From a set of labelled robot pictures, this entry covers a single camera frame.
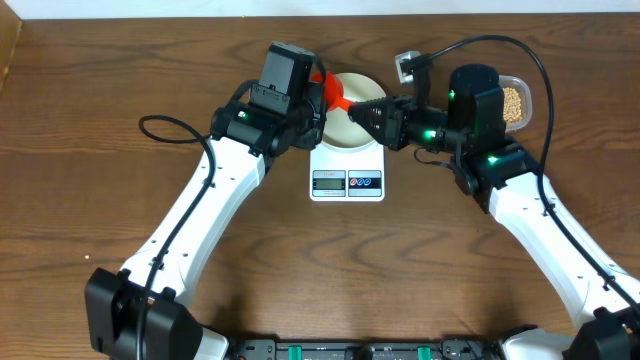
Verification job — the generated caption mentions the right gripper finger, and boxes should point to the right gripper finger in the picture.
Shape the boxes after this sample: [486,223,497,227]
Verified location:
[350,118,395,148]
[348,97,400,120]

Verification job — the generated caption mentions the red plastic measuring scoop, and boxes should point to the red plastic measuring scoop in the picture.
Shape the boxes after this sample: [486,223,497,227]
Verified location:
[308,72,354,112]

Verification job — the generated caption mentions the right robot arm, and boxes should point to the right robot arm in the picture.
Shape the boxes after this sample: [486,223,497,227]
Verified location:
[348,64,639,359]

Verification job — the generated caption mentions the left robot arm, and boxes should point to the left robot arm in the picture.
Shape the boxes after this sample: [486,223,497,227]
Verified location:
[84,78,328,359]

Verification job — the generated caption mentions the cream round bowl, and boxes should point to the cream round bowl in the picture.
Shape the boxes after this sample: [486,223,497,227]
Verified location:
[322,72,386,149]

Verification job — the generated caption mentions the white digital kitchen scale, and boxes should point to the white digital kitchen scale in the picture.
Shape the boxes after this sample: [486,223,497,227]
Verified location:
[309,141,385,202]

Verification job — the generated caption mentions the clear plastic soybean container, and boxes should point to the clear plastic soybean container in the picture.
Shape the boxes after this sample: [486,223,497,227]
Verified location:
[499,75,533,132]

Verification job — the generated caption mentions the right black cable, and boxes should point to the right black cable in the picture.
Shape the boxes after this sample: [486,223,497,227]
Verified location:
[424,34,640,306]

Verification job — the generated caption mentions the black cable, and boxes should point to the black cable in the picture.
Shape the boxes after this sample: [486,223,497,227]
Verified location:
[424,34,640,306]
[135,114,217,360]

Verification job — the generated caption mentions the left black cable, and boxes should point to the left black cable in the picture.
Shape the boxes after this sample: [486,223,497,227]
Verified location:
[135,114,217,360]

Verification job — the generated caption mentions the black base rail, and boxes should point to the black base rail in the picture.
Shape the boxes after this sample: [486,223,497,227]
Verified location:
[223,339,502,360]

